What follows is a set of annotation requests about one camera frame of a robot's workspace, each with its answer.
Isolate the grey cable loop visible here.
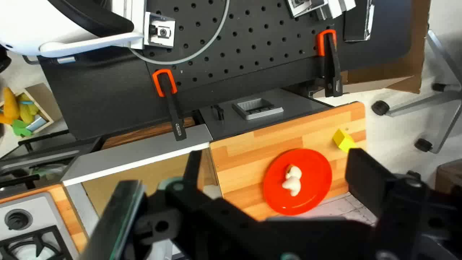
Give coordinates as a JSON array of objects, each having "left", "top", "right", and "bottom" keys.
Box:
[{"left": 125, "top": 0, "right": 230, "bottom": 67}]

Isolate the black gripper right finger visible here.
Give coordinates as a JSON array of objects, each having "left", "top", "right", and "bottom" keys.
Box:
[{"left": 344, "top": 149, "right": 404, "bottom": 227}]

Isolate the toy stove top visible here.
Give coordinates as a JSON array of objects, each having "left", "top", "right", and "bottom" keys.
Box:
[{"left": 0, "top": 194, "right": 79, "bottom": 260}]

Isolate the white toy sink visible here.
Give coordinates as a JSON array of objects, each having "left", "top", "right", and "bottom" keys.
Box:
[{"left": 62, "top": 125, "right": 212, "bottom": 233}]

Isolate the black pegboard panel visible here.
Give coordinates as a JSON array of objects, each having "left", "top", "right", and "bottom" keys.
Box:
[{"left": 37, "top": 0, "right": 415, "bottom": 142}]

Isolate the small white doll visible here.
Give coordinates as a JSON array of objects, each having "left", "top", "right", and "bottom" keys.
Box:
[{"left": 281, "top": 165, "right": 301, "bottom": 197}]

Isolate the yellow block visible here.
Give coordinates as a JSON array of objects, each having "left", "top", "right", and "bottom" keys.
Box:
[{"left": 331, "top": 129, "right": 355, "bottom": 152}]

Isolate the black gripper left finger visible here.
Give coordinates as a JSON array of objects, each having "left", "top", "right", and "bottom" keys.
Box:
[{"left": 79, "top": 181, "right": 144, "bottom": 260}]

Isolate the wooden toy box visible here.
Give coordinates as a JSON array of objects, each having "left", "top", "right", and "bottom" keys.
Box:
[{"left": 0, "top": 84, "right": 62, "bottom": 139}]

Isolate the red round plate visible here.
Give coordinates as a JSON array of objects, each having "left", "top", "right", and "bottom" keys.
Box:
[{"left": 262, "top": 149, "right": 331, "bottom": 216}]

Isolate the black orange clamp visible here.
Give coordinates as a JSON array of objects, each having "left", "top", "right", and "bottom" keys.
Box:
[
  {"left": 316, "top": 30, "right": 342, "bottom": 97},
  {"left": 151, "top": 69, "right": 186, "bottom": 141}
]

